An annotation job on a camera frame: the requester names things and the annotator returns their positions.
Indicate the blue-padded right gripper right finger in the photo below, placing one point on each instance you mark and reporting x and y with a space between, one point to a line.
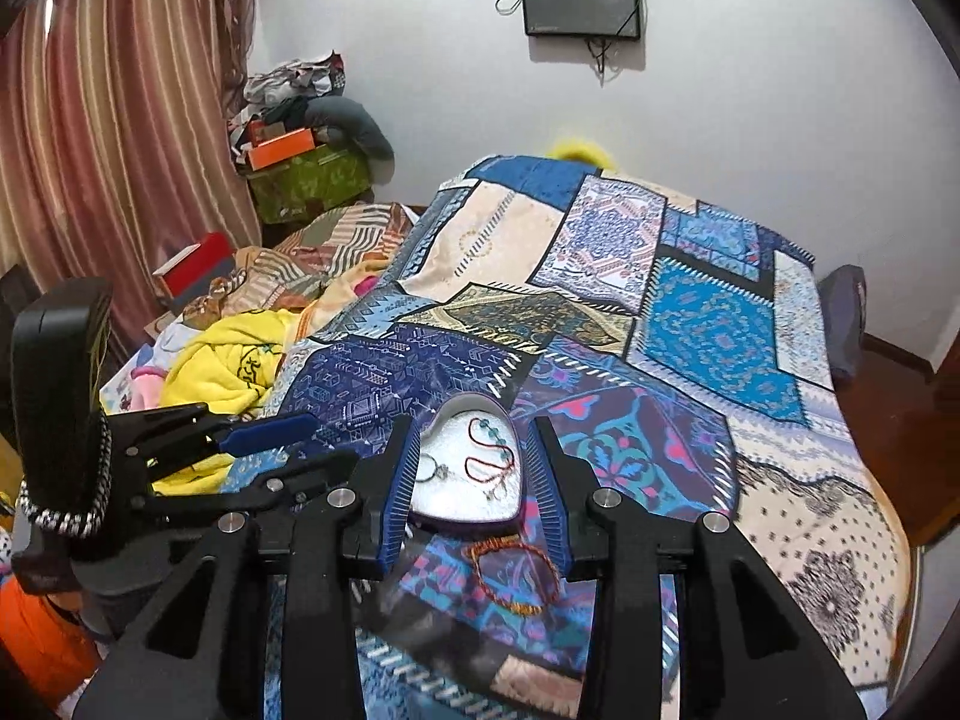
746 650

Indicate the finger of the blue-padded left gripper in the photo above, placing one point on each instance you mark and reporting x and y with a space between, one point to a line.
251 437

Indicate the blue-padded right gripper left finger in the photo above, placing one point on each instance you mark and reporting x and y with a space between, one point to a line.
185 583

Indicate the purple heart-shaped jewelry box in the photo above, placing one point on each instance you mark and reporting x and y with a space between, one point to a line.
470 478

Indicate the yellow blanket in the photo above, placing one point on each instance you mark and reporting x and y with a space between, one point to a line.
231 366

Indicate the red and white box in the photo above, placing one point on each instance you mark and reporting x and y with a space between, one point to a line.
189 273

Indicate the striped brown blanket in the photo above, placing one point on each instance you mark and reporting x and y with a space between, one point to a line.
298 270

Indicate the green patterned box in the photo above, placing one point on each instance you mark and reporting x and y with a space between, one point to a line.
306 185

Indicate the orange shoe box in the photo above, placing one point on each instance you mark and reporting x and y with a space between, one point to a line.
281 148

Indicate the blue patchwork patterned cloth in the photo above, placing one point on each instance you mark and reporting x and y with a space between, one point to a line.
676 346

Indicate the pile of clothes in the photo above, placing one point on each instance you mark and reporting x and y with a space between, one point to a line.
282 94

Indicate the striped red curtain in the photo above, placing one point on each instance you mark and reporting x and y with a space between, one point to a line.
115 147

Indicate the yellow round object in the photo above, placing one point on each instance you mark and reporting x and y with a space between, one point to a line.
582 151

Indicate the small black wall monitor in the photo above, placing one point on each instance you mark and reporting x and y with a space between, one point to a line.
617 20

